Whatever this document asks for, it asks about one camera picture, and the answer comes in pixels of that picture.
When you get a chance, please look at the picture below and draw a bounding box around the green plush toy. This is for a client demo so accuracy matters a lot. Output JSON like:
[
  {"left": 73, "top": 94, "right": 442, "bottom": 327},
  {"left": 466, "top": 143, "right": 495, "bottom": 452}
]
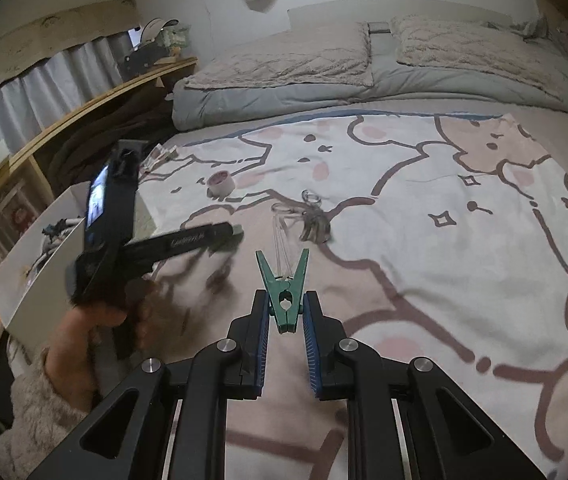
[{"left": 164, "top": 27, "right": 190, "bottom": 53}]

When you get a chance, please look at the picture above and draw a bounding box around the clear packing tape roll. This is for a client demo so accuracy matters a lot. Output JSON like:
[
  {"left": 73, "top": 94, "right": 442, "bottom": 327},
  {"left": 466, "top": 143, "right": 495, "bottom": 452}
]
[{"left": 206, "top": 171, "right": 235, "bottom": 200}]

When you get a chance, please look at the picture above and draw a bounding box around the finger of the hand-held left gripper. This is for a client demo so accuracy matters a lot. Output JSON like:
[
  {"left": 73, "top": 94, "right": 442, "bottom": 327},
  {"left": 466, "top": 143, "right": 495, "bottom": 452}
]
[{"left": 124, "top": 222, "right": 242, "bottom": 268}]

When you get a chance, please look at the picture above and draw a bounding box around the person's left hand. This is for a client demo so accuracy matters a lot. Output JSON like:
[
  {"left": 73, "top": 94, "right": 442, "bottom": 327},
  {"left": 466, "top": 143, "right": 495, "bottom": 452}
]
[{"left": 44, "top": 280, "right": 160, "bottom": 411}]

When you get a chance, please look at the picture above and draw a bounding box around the green clothespin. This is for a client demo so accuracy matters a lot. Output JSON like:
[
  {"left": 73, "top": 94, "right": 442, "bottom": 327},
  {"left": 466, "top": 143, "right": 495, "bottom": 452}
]
[{"left": 255, "top": 248, "right": 311, "bottom": 335}]

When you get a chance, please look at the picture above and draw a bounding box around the beige quilted pillow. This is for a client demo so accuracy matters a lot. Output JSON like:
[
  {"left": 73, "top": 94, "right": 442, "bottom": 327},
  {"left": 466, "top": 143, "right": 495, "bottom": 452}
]
[
  {"left": 389, "top": 14, "right": 568, "bottom": 106},
  {"left": 184, "top": 22, "right": 375, "bottom": 92}
]

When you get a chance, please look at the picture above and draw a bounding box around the grey duvet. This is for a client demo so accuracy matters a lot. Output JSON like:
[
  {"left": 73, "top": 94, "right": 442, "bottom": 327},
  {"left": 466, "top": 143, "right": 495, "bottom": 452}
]
[{"left": 171, "top": 15, "right": 568, "bottom": 131}]

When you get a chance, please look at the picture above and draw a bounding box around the person's left forearm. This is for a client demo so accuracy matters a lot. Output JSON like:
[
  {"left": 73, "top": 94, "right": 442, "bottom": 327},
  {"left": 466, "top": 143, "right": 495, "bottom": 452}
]
[{"left": 0, "top": 345, "right": 100, "bottom": 480}]

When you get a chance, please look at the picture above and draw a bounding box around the cartoon printed curtain valance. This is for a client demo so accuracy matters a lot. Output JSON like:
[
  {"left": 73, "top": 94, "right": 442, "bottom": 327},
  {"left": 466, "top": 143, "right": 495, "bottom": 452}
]
[{"left": 0, "top": 0, "right": 140, "bottom": 111}]

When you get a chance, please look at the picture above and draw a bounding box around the white cap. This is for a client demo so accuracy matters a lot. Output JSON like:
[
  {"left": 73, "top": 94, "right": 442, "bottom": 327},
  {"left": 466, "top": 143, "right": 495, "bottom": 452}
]
[{"left": 141, "top": 18, "right": 180, "bottom": 43}]

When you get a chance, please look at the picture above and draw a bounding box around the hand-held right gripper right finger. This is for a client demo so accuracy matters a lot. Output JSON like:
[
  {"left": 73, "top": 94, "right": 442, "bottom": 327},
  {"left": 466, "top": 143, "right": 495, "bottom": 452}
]
[{"left": 301, "top": 292, "right": 547, "bottom": 480}]

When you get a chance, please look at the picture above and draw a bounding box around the cartoon printed blanket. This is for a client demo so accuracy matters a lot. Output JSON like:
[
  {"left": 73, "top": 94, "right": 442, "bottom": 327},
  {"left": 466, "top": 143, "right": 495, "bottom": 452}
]
[{"left": 134, "top": 112, "right": 568, "bottom": 480}]

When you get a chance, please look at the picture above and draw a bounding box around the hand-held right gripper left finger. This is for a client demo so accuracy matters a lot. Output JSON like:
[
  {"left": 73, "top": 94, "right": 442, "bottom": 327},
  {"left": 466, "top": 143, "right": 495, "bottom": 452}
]
[{"left": 26, "top": 290, "right": 270, "bottom": 480}]

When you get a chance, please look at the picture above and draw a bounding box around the white cardboard shoe box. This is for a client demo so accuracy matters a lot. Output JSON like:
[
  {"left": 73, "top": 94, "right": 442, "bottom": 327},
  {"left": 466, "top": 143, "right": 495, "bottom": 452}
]
[{"left": 0, "top": 180, "right": 90, "bottom": 336}]

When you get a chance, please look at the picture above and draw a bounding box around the grey curtain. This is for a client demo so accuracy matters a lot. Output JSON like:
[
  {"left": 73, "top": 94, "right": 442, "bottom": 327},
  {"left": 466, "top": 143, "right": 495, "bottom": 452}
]
[{"left": 0, "top": 30, "right": 135, "bottom": 171}]

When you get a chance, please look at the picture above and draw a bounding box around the black toy figure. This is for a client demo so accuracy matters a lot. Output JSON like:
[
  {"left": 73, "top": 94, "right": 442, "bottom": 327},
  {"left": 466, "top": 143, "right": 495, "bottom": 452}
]
[{"left": 41, "top": 217, "right": 85, "bottom": 246}]

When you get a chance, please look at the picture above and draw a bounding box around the brown blanket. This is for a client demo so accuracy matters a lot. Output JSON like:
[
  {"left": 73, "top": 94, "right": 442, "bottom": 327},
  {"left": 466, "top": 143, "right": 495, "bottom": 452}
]
[{"left": 46, "top": 92, "right": 180, "bottom": 196}]

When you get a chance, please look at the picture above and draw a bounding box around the wooden bedside shelf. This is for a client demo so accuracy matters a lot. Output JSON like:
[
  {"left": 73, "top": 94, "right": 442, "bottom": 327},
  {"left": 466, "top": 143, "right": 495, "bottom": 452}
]
[{"left": 0, "top": 56, "right": 199, "bottom": 281}]

